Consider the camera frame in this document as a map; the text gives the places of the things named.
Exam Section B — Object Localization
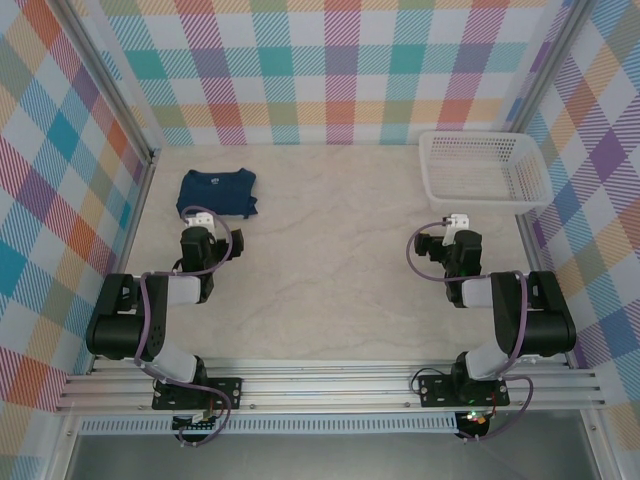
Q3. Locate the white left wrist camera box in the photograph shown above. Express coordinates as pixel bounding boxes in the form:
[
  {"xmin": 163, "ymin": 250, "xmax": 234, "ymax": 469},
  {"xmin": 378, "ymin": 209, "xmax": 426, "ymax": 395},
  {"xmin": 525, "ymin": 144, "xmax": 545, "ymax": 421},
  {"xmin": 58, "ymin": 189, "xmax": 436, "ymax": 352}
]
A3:
[{"xmin": 182, "ymin": 209, "xmax": 219, "ymax": 232}]

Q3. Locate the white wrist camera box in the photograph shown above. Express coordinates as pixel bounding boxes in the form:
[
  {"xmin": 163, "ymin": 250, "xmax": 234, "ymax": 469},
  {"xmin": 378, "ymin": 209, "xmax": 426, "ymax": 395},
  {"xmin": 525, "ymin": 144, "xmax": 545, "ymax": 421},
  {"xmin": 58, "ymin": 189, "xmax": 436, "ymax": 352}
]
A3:
[
  {"xmin": 442, "ymin": 212, "xmax": 471, "ymax": 246},
  {"xmin": 182, "ymin": 209, "xmax": 219, "ymax": 232}
]

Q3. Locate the black controller box with lights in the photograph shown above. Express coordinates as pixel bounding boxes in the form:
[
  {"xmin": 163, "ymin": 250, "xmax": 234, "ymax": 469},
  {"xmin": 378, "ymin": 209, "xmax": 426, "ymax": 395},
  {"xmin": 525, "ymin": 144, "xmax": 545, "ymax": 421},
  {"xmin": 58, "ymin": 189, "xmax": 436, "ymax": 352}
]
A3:
[{"xmin": 457, "ymin": 409, "xmax": 494, "ymax": 437}]

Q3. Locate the aluminium frame post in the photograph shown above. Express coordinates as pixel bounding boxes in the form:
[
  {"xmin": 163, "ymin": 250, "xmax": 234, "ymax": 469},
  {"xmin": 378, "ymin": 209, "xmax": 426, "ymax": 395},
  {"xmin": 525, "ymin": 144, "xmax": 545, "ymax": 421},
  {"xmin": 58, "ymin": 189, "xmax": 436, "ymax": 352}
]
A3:
[
  {"xmin": 499, "ymin": 0, "xmax": 596, "ymax": 156},
  {"xmin": 52, "ymin": 0, "xmax": 161, "ymax": 166}
]

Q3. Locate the grey metal sheet panel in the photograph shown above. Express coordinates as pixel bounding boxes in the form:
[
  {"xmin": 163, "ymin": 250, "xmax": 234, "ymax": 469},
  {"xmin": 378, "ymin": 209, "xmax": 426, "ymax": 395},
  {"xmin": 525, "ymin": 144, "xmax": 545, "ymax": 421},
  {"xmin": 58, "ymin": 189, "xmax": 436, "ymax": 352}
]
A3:
[{"xmin": 64, "ymin": 432, "xmax": 601, "ymax": 480}]

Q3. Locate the dark blue t-shirt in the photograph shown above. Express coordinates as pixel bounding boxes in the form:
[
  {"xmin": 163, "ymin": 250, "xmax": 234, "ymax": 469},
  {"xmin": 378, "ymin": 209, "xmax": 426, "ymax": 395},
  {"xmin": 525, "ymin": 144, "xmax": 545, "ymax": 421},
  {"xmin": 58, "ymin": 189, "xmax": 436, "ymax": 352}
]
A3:
[{"xmin": 175, "ymin": 168, "xmax": 260, "ymax": 220}]

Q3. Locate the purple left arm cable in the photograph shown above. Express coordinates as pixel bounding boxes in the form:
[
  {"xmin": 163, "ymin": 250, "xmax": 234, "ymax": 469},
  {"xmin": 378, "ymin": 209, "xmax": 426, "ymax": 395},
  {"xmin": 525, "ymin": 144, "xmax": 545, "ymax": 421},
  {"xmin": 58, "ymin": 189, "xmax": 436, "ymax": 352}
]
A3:
[{"xmin": 134, "ymin": 204, "xmax": 236, "ymax": 449}]

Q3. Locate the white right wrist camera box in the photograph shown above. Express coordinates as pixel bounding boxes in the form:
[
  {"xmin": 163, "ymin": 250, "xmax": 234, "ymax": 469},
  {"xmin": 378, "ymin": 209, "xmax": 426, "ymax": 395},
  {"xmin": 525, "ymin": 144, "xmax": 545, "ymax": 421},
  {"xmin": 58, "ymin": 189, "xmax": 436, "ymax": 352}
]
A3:
[{"xmin": 442, "ymin": 212, "xmax": 471, "ymax": 246}]

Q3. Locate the aluminium mounting rail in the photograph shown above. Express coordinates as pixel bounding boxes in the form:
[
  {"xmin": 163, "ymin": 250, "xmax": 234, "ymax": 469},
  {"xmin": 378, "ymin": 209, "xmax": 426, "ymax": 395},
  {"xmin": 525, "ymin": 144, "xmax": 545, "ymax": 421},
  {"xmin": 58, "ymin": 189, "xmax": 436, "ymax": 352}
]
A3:
[{"xmin": 54, "ymin": 355, "xmax": 609, "ymax": 415}]

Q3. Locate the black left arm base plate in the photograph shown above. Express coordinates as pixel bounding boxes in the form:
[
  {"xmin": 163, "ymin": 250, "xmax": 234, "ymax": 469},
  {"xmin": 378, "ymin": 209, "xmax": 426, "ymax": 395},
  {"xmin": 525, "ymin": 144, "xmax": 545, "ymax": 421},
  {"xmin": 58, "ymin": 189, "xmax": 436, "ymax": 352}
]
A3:
[{"xmin": 152, "ymin": 377, "xmax": 244, "ymax": 412}]

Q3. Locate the white slotted cable duct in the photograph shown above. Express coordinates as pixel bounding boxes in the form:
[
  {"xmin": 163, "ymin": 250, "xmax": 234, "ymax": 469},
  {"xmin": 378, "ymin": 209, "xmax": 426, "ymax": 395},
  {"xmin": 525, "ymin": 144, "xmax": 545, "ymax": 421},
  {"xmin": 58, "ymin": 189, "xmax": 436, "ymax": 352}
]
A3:
[{"xmin": 79, "ymin": 412, "xmax": 459, "ymax": 435}]

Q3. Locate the aluminium side frame bar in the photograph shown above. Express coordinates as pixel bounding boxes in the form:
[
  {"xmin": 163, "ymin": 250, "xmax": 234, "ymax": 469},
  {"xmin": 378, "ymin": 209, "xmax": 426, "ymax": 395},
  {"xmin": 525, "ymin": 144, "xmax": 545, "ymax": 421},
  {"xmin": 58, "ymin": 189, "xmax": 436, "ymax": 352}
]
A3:
[
  {"xmin": 499, "ymin": 144, "xmax": 576, "ymax": 371},
  {"xmin": 87, "ymin": 149, "xmax": 162, "ymax": 376}
]

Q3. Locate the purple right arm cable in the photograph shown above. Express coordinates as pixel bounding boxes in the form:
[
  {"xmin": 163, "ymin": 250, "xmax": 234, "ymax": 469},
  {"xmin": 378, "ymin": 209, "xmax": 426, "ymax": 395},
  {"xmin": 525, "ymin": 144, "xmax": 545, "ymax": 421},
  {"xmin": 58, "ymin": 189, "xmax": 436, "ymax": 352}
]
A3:
[{"xmin": 405, "ymin": 222, "xmax": 534, "ymax": 446}]

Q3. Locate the white perforated plastic basket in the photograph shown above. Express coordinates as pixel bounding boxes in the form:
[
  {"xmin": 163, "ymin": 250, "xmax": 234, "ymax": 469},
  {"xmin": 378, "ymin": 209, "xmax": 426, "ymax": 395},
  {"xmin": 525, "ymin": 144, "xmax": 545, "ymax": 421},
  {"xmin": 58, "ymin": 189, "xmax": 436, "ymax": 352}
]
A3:
[{"xmin": 418, "ymin": 130, "xmax": 555, "ymax": 216}]

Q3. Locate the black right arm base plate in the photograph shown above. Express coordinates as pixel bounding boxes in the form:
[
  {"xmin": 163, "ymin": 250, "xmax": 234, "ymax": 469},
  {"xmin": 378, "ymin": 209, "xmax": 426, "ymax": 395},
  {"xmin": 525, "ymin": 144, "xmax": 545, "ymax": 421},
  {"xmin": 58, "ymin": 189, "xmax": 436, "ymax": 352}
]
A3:
[{"xmin": 415, "ymin": 373, "xmax": 511, "ymax": 409}]

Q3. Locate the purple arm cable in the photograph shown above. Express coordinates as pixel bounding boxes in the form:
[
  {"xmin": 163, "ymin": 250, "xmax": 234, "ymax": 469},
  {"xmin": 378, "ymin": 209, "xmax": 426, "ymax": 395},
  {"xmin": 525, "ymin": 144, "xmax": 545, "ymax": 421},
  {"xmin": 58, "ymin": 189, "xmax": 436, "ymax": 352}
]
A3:
[
  {"xmin": 405, "ymin": 222, "xmax": 534, "ymax": 446},
  {"xmin": 134, "ymin": 204, "xmax": 236, "ymax": 449}
]

